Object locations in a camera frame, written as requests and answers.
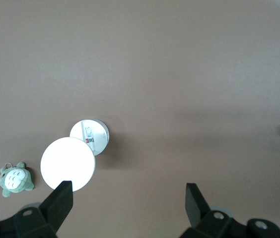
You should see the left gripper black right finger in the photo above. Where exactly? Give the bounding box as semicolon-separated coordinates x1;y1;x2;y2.
179;182;280;238

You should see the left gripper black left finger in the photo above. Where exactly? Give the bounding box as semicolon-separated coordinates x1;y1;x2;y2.
0;180;74;238

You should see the white round desk lamp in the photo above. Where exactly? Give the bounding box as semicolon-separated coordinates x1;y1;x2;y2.
40;118;110;193

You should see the grey-green totoro plush toy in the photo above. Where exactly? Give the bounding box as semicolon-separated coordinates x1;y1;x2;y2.
0;161;35;198

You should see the brown table mat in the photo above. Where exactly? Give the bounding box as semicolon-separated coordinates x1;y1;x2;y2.
0;0;280;238

